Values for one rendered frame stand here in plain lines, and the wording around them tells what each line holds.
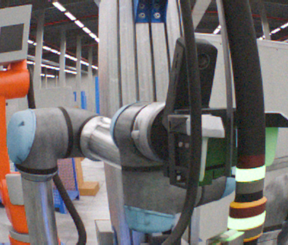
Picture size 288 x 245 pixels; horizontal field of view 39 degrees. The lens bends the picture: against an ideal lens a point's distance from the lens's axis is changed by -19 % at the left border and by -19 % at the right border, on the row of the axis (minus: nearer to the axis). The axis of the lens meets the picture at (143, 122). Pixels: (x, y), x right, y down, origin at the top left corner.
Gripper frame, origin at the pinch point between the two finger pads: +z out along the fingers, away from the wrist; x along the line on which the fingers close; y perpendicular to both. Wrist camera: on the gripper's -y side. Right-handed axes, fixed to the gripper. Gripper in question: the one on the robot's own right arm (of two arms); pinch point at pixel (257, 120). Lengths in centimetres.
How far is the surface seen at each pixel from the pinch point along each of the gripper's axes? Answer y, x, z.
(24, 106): -1, -79, -1087
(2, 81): -30, 11, -400
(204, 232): 71, -83, -169
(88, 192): 160, -163, -766
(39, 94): -26, -124, -1069
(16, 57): -52, -5, -392
